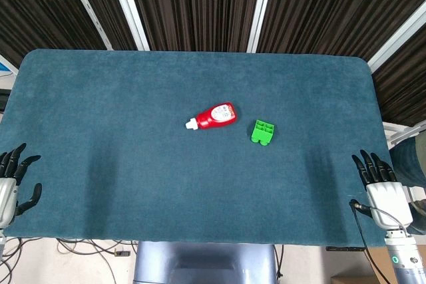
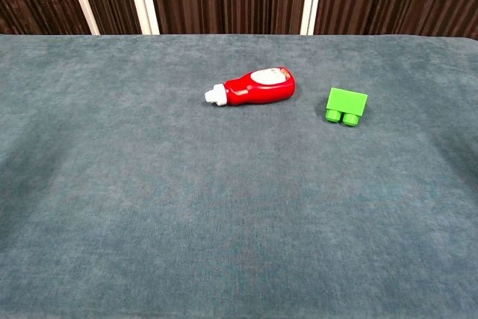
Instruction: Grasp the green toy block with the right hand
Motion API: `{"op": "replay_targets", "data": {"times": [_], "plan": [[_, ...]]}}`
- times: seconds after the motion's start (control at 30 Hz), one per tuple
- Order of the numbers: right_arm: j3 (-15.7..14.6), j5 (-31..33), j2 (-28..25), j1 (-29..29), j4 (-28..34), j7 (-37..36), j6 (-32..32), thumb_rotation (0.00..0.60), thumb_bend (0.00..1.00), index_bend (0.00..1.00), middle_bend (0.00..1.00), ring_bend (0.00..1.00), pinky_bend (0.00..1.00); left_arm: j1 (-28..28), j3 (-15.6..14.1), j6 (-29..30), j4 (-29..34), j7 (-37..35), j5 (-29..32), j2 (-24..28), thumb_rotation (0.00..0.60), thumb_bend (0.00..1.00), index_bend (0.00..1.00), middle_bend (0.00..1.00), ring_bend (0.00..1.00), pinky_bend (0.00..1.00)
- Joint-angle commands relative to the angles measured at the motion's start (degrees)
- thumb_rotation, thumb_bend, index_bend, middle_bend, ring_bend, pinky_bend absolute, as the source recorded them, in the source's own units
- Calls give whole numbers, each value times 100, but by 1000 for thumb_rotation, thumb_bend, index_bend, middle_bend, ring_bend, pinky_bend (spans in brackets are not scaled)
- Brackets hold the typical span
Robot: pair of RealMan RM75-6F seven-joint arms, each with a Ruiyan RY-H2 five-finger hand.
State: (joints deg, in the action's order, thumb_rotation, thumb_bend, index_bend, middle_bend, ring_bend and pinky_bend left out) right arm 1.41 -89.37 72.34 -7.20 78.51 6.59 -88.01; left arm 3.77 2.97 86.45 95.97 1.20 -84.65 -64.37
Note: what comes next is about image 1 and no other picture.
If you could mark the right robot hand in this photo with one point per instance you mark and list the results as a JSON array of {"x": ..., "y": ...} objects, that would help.
[{"x": 387, "y": 199}]

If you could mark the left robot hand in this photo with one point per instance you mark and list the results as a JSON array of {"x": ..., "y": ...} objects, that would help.
[{"x": 6, "y": 194}]

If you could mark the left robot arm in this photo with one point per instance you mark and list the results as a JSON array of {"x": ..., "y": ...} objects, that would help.
[{"x": 1, "y": 240}]

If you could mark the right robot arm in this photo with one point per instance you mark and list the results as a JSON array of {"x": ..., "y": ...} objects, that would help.
[{"x": 404, "y": 257}]

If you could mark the blue upholstered chair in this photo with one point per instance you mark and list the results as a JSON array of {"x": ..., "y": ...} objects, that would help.
[{"x": 407, "y": 161}]

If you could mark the black power strip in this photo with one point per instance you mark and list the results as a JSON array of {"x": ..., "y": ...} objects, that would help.
[{"x": 344, "y": 248}]

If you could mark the green toy building block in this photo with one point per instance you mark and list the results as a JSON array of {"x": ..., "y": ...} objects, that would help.
[{"x": 262, "y": 132}]

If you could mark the blue carpet table cover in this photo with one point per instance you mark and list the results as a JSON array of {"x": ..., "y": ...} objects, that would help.
[{"x": 186, "y": 164}]

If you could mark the red ketchup bottle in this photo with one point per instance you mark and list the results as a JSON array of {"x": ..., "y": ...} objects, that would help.
[{"x": 214, "y": 116}]

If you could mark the white aluminium frame bar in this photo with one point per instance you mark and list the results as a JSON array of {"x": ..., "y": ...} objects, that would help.
[
  {"x": 88, "y": 6},
  {"x": 128, "y": 6},
  {"x": 396, "y": 39},
  {"x": 261, "y": 8}
]

